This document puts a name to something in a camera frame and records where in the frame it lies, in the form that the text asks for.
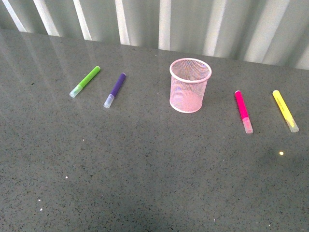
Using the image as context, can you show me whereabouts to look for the purple highlighter pen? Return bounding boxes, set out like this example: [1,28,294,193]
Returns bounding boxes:
[103,72,126,108]

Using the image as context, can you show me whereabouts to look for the pink highlighter pen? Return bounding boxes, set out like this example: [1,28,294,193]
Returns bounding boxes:
[234,90,253,134]

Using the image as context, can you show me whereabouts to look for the pink mesh pen cup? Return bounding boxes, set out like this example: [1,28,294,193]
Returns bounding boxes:
[169,58,212,113]

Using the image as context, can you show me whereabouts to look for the green highlighter pen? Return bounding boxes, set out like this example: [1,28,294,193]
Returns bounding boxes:
[69,66,101,98]

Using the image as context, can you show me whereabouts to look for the yellow highlighter pen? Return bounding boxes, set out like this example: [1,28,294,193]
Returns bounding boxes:
[272,90,299,133]

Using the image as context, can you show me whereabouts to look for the white pleated curtain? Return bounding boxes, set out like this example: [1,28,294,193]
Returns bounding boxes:
[0,0,309,69]

